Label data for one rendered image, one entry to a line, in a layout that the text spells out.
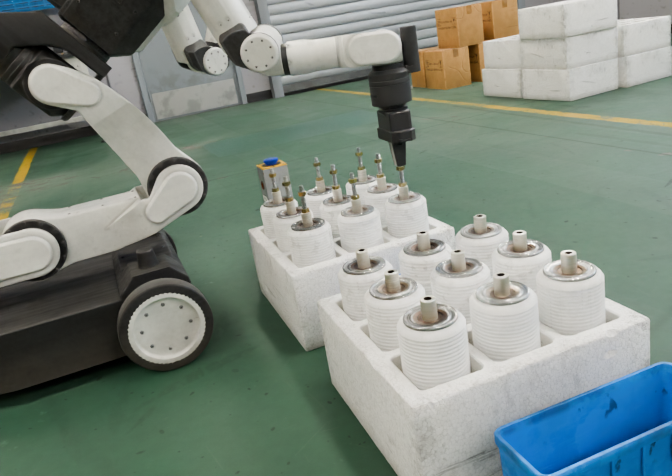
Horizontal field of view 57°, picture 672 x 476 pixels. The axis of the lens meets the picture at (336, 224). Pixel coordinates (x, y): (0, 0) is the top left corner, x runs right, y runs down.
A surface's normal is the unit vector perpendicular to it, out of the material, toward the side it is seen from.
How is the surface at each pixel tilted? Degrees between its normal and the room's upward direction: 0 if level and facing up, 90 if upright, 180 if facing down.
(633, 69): 90
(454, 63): 90
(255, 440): 0
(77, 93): 90
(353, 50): 90
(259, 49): 99
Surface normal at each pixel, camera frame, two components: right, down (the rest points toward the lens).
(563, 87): -0.89, 0.28
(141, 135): 0.38, 0.23
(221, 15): 0.00, 0.46
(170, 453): -0.16, -0.94
